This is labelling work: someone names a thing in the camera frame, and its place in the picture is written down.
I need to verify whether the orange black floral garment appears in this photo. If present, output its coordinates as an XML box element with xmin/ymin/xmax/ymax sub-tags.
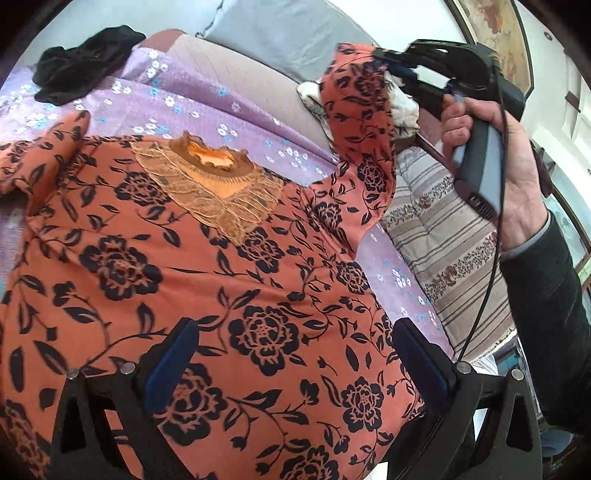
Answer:
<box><xmin>1</xmin><ymin>44</ymin><xmax>423</xmax><ymax>479</ymax></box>

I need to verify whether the right forearm dark sleeve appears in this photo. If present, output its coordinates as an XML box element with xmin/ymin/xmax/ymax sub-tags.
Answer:
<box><xmin>500</xmin><ymin>214</ymin><xmax>590</xmax><ymax>436</ymax></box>

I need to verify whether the person's right hand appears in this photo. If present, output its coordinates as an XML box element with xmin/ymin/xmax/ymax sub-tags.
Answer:
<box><xmin>441</xmin><ymin>94</ymin><xmax>549</xmax><ymax>258</ymax></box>

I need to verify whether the beige brown floral blanket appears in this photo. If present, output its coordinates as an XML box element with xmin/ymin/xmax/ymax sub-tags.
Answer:
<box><xmin>297</xmin><ymin>72</ymin><xmax>420</xmax><ymax>142</ymax></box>

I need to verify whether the grey pillow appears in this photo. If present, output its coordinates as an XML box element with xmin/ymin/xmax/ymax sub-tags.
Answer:
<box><xmin>199</xmin><ymin>0</ymin><xmax>375</xmax><ymax>82</ymax></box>

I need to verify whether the pink beige quilted mattress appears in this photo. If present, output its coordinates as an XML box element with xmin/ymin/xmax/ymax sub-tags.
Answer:
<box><xmin>140</xmin><ymin>29</ymin><xmax>329</xmax><ymax>150</ymax></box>

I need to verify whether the striped floral folded quilt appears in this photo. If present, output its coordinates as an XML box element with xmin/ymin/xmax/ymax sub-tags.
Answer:
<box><xmin>382</xmin><ymin>147</ymin><xmax>515</xmax><ymax>361</ymax></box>

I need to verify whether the purple floral bed sheet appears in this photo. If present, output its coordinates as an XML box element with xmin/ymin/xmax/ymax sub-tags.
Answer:
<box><xmin>0</xmin><ymin>45</ymin><xmax>456</xmax><ymax>358</ymax></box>

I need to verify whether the black crumpled garment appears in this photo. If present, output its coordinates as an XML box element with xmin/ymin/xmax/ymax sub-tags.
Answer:
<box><xmin>32</xmin><ymin>25</ymin><xmax>146</xmax><ymax>106</ymax></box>

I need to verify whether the framed wall picture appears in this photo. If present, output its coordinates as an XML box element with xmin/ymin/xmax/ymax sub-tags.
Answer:
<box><xmin>445</xmin><ymin>0</ymin><xmax>534</xmax><ymax>98</ymax></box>

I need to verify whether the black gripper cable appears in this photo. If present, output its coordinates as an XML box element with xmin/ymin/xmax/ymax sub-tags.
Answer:
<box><xmin>454</xmin><ymin>59</ymin><xmax>509</xmax><ymax>365</ymax></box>

